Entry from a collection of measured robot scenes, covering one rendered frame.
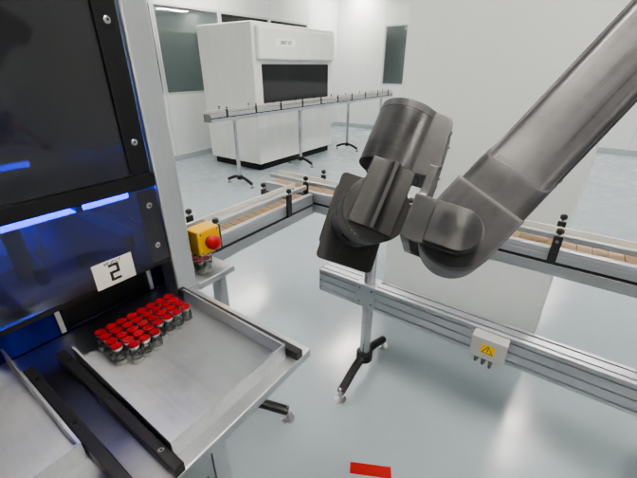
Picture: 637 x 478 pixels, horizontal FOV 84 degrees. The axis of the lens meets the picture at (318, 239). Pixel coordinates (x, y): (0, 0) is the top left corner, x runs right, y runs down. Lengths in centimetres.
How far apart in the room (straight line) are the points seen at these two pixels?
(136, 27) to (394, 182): 68
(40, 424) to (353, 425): 126
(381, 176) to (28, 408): 74
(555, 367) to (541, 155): 125
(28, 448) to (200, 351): 30
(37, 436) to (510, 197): 76
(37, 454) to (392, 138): 70
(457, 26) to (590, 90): 154
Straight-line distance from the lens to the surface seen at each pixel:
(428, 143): 32
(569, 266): 130
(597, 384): 154
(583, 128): 34
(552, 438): 200
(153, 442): 68
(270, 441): 174
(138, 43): 87
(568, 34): 180
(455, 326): 152
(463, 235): 27
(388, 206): 30
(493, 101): 183
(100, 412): 79
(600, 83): 36
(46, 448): 78
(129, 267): 91
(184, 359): 82
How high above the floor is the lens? 142
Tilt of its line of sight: 26 degrees down
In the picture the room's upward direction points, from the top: straight up
